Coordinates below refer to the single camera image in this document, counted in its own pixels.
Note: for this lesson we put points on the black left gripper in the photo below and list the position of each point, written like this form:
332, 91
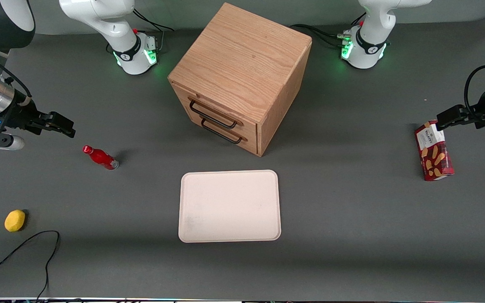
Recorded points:
479, 112

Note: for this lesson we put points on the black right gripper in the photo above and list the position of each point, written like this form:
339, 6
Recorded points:
18, 115

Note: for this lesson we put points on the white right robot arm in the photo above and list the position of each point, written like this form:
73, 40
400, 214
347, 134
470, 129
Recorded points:
120, 38

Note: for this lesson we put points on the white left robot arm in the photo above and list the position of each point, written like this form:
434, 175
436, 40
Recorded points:
369, 42

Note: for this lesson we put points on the oak wooden drawer cabinet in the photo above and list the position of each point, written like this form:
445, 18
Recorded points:
242, 59

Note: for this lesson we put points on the red shortbread cookie box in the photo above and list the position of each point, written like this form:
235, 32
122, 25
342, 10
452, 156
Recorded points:
434, 155

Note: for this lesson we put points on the red bottle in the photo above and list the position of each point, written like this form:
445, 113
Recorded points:
100, 157

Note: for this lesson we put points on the yellow lemon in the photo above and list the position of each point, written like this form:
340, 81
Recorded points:
14, 220

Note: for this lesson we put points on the cream plastic tray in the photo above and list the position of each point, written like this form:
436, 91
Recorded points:
230, 206

